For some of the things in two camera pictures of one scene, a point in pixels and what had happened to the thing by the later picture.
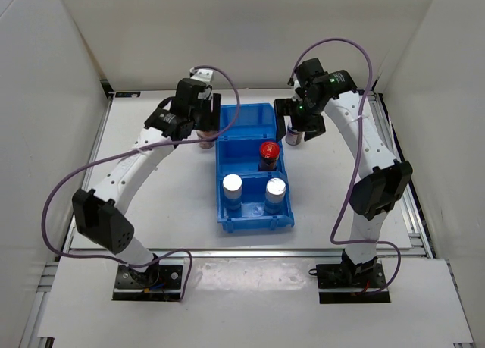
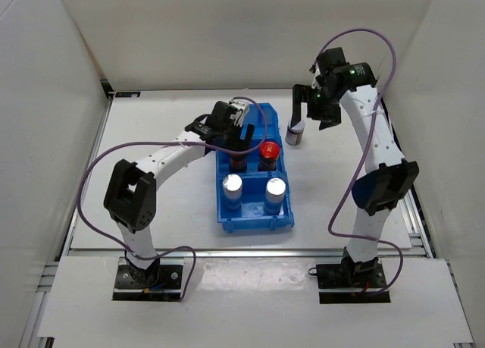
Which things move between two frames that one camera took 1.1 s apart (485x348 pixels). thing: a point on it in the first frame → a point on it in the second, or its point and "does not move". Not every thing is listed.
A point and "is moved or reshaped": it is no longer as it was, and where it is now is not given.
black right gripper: x=283 y=108 → x=302 y=93
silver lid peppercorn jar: x=232 y=185 does not move
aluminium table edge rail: x=260 y=253 does not move
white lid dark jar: x=293 y=137 does not move
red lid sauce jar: x=269 y=152 does not move
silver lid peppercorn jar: x=274 y=195 does not move
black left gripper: x=212 y=118 → x=238 y=143
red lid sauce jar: x=204 y=133 is moved or reshaped
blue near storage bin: x=252 y=213 does not move
